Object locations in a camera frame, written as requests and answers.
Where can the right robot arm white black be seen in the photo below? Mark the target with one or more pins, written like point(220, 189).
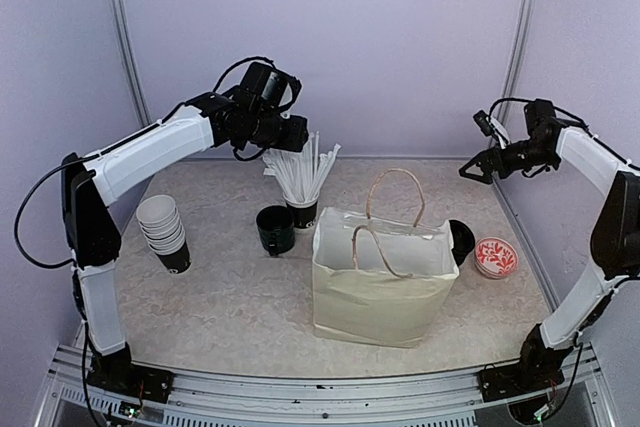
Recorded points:
point(555, 137)

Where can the stack of paper cups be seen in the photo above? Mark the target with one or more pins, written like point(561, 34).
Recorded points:
point(163, 230)

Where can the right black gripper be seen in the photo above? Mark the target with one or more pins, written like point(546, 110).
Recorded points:
point(484, 158)

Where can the aluminium front frame rail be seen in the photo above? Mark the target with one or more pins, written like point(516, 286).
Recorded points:
point(459, 397)

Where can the cream paper takeout bag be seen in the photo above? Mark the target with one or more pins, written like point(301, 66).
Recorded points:
point(376, 281)

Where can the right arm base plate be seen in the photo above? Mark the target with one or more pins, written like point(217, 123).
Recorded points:
point(511, 380)

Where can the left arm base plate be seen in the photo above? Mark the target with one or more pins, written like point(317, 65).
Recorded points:
point(132, 380)

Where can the cup holding white straws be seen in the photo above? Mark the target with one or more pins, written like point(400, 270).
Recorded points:
point(301, 177)

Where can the black cup sleeve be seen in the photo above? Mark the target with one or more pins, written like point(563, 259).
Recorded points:
point(275, 225)

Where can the right aluminium corner post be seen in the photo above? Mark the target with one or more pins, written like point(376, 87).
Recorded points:
point(518, 49)

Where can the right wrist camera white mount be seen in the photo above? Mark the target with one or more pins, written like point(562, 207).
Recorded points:
point(492, 128)

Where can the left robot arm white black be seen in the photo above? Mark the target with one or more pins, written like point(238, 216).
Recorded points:
point(251, 112)

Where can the red patterned white bowl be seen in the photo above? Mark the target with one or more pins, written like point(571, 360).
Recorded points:
point(495, 258)

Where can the stack of black lids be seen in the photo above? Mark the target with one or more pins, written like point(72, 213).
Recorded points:
point(463, 241)

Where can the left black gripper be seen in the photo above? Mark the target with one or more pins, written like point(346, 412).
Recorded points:
point(297, 136)

